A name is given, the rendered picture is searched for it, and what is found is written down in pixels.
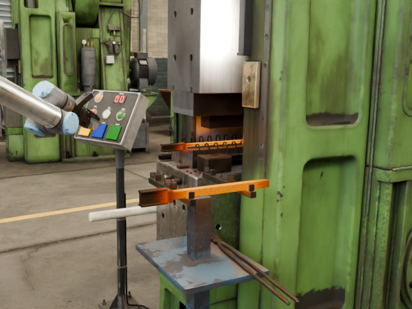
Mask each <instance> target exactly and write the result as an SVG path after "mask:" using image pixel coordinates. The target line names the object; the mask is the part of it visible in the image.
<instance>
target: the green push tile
mask: <svg viewBox="0 0 412 309"><path fill-rule="evenodd" d="M121 129H122V126H115V125H110V128H109V131H108V133H107V136H106V139H108V140H116V141H117V140H118V137H119V134H120V132H121Z"/></svg>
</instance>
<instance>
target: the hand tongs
mask: <svg viewBox="0 0 412 309"><path fill-rule="evenodd" d="M211 242H213V243H214V244H216V245H218V246H219V248H220V249H221V250H222V251H223V252H224V253H225V254H226V255H228V256H229V257H230V258H231V259H232V260H233V261H235V262H236V263H237V264H238V265H239V266H240V267H242V268H243V269H244V270H246V271H247V272H248V273H249V274H250V275H251V276H252V277H254V278H255V279H256V280H258V282H260V283H261V284H262V285H263V286H265V287H266V288H267V289H268V290H269V291H270V292H272V293H273V294H274V295H276V296H277V297H278V298H279V299H280V300H282V301H283V302H284V303H285V304H286V305H287V306H290V304H291V303H290V301H288V300H287V299H286V298H285V297H283V296H282V295H281V294H280V293H279V292H277V291H276V290H275V289H274V288H272V287H271V286H270V285H269V284H267V283H266V282H265V281H264V280H263V279H261V278H260V277H259V276H257V275H256V274H255V273H254V272H253V271H251V270H250V269H249V268H248V267H247V266H245V265H244V264H243V263H241V262H240V261H239V260H238V259H237V258H236V257H234V256H233V255H232V254H230V252H228V251H227V250H226V249H225V248H227V249H229V250H230V251H232V252H233V253H234V254H235V255H237V256H238V257H239V258H240V259H242V260H243V261H244V262H246V263H247V264H248V265H249V266H250V267H252V268H253V269H255V271H257V272H258V273H259V274H261V275H262V276H263V277H264V278H265V279H267V280H268V281H269V282H271V283H272V284H273V285H274V286H276V287H277V288H278V289H279V290H280V291H282V292H283V293H284V294H286V295H287V296H288V297H289V298H290V299H292V300H293V301H294V302H295V303H300V300H299V299H298V298H296V297H295V296H294V295H292V294H291V293H290V292H289V291H287V290H286V289H285V288H284V287H282V286H281V285H280V284H278V283H277V282H276V281H275V280H273V279H272V278H270V277H269V276H268V275H267V274H266V273H264V272H263V271H262V270H261V269H259V268H258V267H256V266H255V265H254V264H253V263H251V262H250V261H249V260H247V259H246V258H245V257H244V256H242V255H241V254H240V253H239V252H237V251H236V250H234V249H233V248H232V247H230V246H229V245H227V244H225V243H223V242H222V240H221V237H219V236H218V235H216V234H215V233H214V232H213V231H211ZM223 246H224V247H225V248H224V247H223Z"/></svg>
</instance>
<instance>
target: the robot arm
mask: <svg viewBox="0 0 412 309"><path fill-rule="evenodd" d="M93 97H94V96H93V94H92V92H85V93H83V94H82V95H81V96H80V97H79V98H78V99H76V100H75V99H74V98H73V97H71V96H70V95H68V94H67V93H65V92H64V91H62V90H60V89H59V88H57V87H56V86H55V85H54V84H52V83H50V82H48V81H41V82H39V83H38V84H37V85H36V86H35V87H34V88H33V90H32V93H30V92H29V91H27V90H25V89H23V88H22V87H20V86H18V85H16V84H14V83H12V82H11V81H9V80H7V79H6V78H4V77H2V76H0V104H2V105H4V106H6V107H8V108H10V109H12V110H14V111H16V112H18V113H20V114H22V115H24V116H26V117H27V120H26V123H25V129H26V130H27V131H29V132H31V133H33V134H35V135H39V136H42V137H44V136H45V135H46V133H55V134H65V135H72V134H74V133H75V132H76V131H77V129H78V126H81V127H82V128H87V129H91V128H92V127H93V129H94V130H96V128H97V127H98V126H99V124H100V125H102V121H101V119H100V118H99V117H98V116H97V115H96V114H95V113H93V112H92V111H90V110H89V109H86V108H84V107H83V106H84V105H85V104H86V103H87V102H88V101H90V100H91V99H92V98H93Z"/></svg>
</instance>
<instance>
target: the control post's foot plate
mask: <svg viewBox="0 0 412 309"><path fill-rule="evenodd" d="M128 303H129V304H139V303H138V302H137V301H136V300H135V298H133V296H132V295H131V292H130V291H128ZM98 306H99V308H100V309H143V308H142V307H141V306H140V305H138V306H129V305H128V304H127V303H125V300H124V295H122V296H121V308H119V294H117V295H116V296H115V298H114V299H113V300H109V301H106V302H105V299H103V302H101V303H99V304H98Z"/></svg>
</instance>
